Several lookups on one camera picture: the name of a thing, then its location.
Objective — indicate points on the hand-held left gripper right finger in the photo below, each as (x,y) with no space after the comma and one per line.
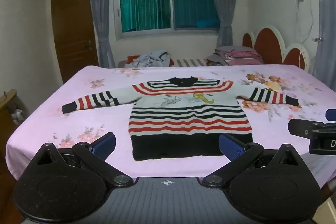
(231,146)

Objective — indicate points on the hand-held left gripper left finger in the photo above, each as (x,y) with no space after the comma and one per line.
(105,144)

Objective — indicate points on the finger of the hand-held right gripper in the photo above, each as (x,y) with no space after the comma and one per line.
(302,128)
(331,115)

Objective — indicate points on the striped knit sweater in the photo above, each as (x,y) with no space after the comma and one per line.
(189,119)

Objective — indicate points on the stack of pink folded clothes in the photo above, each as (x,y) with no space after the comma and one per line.
(241,56)

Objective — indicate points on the light blue clothes pile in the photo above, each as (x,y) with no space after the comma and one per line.
(149,60)

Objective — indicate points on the pink floral bed sheet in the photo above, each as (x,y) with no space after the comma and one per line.
(78,98)

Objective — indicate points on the red scalloped headboard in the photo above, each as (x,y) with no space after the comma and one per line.
(267,45)

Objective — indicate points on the grey striped pillow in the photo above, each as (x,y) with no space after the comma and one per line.
(189,62)

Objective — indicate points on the grey curtain with tieback hook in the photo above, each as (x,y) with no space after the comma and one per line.
(326,16)

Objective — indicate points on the wooden furniture piece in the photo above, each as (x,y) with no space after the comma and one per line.
(8,106)

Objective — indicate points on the wooden door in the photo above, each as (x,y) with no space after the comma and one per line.
(73,29)

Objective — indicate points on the grey window curtain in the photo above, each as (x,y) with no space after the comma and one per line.
(101,3)
(224,3)

